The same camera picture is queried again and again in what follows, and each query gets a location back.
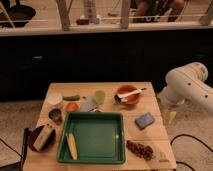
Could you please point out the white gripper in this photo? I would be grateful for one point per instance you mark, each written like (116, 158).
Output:
(169, 98)

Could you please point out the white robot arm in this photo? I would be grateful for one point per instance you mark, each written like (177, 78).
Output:
(185, 83)

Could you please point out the blue sponge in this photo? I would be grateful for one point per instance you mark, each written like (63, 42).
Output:
(144, 120)

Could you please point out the cake slice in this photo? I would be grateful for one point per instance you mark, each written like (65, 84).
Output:
(43, 137)

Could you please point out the black clamp left edge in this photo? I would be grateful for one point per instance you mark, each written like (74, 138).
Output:
(24, 147)

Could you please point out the orange tomato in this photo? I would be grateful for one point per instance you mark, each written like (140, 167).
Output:
(72, 107)

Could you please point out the black round stool base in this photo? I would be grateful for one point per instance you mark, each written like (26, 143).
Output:
(20, 15)

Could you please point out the green square tray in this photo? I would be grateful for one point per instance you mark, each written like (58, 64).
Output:
(99, 138)

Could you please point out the dark red background object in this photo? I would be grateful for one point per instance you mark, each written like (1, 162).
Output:
(82, 21)

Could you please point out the white brush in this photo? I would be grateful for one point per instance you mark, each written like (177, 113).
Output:
(120, 96)

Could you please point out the small metal cup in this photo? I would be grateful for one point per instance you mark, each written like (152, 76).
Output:
(56, 116)

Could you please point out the orange bowl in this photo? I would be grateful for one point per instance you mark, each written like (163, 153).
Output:
(130, 100)

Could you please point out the yellow corn cob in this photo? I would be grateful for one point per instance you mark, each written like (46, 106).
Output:
(72, 145)

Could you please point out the green pepper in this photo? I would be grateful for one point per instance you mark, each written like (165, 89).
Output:
(71, 98)

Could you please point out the white cup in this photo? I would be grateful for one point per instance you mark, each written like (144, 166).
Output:
(55, 100)

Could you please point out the dark brown plate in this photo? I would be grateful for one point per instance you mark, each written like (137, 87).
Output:
(34, 134)

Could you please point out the green plastic cup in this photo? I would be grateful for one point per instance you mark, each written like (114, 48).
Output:
(99, 97)

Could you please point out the person sitting in background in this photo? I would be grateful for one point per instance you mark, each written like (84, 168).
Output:
(149, 10)

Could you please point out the brown grape bunch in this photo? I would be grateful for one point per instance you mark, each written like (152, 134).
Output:
(140, 150)

